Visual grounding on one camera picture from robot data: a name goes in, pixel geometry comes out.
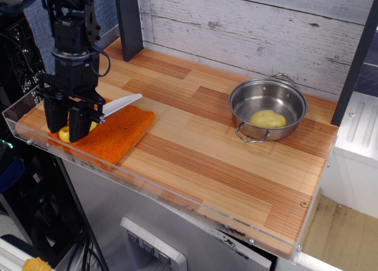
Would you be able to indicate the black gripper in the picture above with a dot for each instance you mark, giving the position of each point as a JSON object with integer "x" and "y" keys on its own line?
{"x": 72, "y": 88}

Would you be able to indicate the yellow handled white toy knife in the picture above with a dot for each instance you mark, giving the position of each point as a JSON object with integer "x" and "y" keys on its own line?
{"x": 108, "y": 109}

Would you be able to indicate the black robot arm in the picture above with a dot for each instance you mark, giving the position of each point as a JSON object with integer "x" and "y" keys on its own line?
{"x": 73, "y": 23}

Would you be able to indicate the orange knitted cloth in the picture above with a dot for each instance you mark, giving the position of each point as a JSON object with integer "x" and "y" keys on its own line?
{"x": 111, "y": 140}

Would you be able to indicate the black plastic crate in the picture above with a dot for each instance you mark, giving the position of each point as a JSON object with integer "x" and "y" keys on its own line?
{"x": 23, "y": 54}

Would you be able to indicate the clear acrylic table guard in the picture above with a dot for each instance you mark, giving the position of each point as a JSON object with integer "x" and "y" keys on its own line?
{"x": 193, "y": 158}

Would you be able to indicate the silver toy fridge cabinet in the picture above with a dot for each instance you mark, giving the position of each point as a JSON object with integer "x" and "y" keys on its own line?
{"x": 136, "y": 232}

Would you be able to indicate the yellow toy potato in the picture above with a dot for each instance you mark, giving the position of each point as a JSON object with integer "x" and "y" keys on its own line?
{"x": 268, "y": 119}

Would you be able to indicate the small steel pot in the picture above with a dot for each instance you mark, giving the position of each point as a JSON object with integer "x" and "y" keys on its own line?
{"x": 277, "y": 94}

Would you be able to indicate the white side counter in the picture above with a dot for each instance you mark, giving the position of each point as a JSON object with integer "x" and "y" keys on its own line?
{"x": 350, "y": 175}

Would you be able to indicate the dark grey left post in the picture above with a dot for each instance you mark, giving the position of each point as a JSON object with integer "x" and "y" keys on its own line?
{"x": 130, "y": 28}

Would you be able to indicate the dark grey post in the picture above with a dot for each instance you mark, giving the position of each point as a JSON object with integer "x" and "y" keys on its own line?
{"x": 357, "y": 63}
{"x": 130, "y": 28}

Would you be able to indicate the dark grey right post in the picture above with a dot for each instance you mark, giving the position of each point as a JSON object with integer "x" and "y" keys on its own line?
{"x": 357, "y": 63}

